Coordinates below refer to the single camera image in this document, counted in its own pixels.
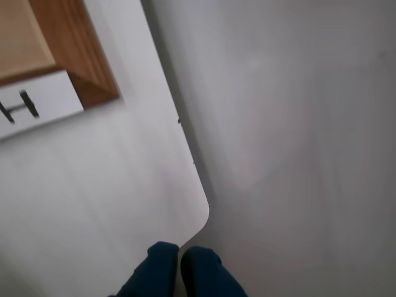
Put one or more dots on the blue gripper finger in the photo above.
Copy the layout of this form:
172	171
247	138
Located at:
204	275
154	272

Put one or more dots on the white paper strip with letters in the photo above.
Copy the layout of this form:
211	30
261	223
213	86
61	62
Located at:
55	92

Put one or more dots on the wooden chessboard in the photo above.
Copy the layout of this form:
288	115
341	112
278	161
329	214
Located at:
77	46

